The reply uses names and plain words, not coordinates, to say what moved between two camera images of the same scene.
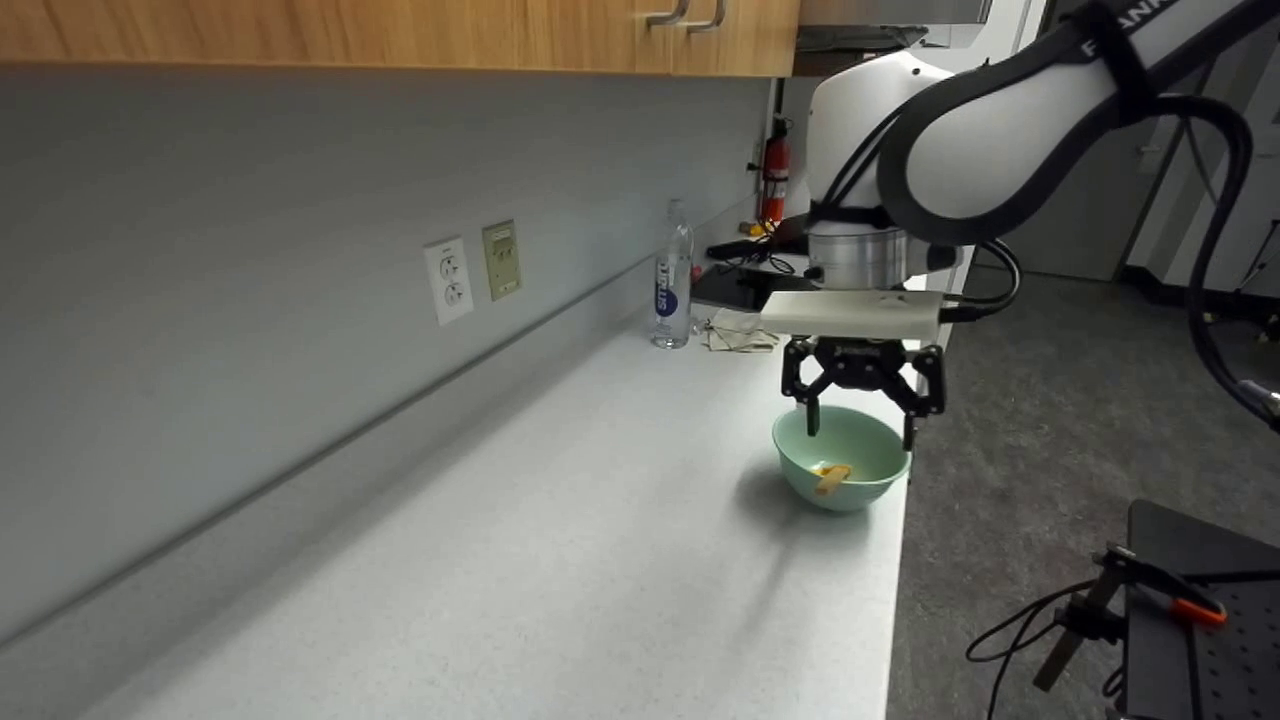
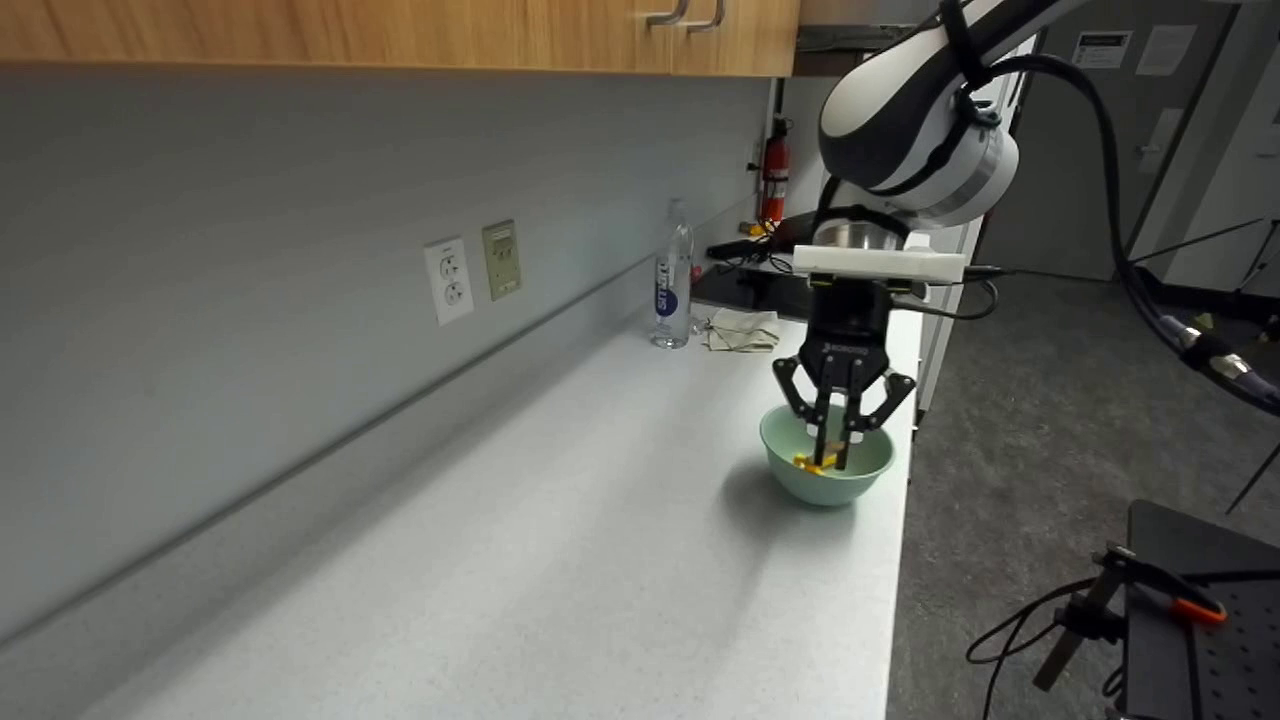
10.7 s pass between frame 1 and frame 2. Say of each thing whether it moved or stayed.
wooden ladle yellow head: moved
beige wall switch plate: stayed
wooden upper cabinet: stayed
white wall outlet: stayed
